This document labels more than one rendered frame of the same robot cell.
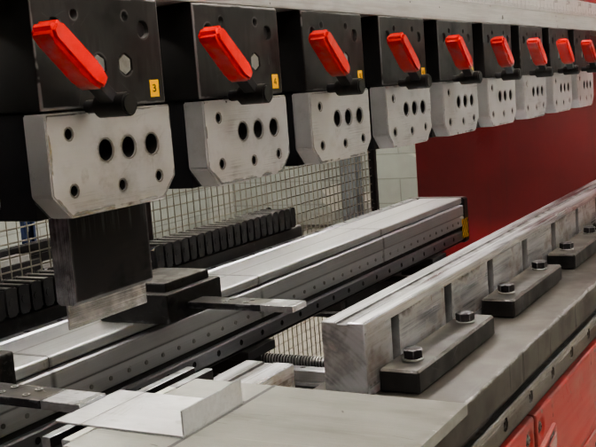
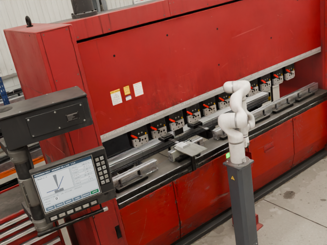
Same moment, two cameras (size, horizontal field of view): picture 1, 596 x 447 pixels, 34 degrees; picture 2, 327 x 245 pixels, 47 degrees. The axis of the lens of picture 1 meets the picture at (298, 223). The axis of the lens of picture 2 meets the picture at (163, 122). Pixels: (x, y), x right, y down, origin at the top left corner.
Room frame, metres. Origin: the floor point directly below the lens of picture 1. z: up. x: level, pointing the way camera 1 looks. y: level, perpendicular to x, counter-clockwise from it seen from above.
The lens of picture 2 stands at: (-2.06, -1.28, 2.52)
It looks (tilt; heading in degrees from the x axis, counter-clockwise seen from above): 22 degrees down; 29
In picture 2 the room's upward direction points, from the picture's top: 10 degrees counter-clockwise
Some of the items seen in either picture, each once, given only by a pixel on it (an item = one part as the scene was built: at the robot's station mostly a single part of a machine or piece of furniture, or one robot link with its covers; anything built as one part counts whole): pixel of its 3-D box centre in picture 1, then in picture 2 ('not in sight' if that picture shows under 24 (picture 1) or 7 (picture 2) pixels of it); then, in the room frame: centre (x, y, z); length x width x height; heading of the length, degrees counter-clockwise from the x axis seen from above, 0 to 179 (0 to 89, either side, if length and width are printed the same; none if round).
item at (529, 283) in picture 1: (524, 288); (258, 119); (1.67, -0.38, 0.89); 0.30 x 0.05 x 0.03; 151
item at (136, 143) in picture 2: not in sight; (137, 135); (0.45, 0.37, 1.26); 0.15 x 0.09 x 0.17; 151
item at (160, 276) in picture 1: (208, 295); (199, 125); (1.22, 0.12, 1.01); 0.26 x 0.12 x 0.05; 61
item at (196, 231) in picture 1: (220, 235); not in sight; (1.69, 0.13, 1.02); 0.44 x 0.06 x 0.04; 151
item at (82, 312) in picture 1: (104, 260); (178, 131); (0.82, 0.16, 1.13); 0.10 x 0.02 x 0.10; 151
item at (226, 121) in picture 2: not in sight; (230, 127); (0.56, -0.42, 1.30); 0.19 x 0.12 x 0.24; 98
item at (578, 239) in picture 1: (578, 247); (282, 107); (2.01, -0.58, 0.89); 0.30 x 0.05 x 0.03; 151
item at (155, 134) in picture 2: not in sight; (156, 127); (0.62, 0.27, 1.26); 0.15 x 0.09 x 0.17; 151
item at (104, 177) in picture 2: not in sight; (74, 182); (-0.55, 0.24, 1.42); 0.45 x 0.12 x 0.36; 140
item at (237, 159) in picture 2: not in sight; (237, 151); (0.56, -0.46, 1.09); 0.19 x 0.19 x 0.18
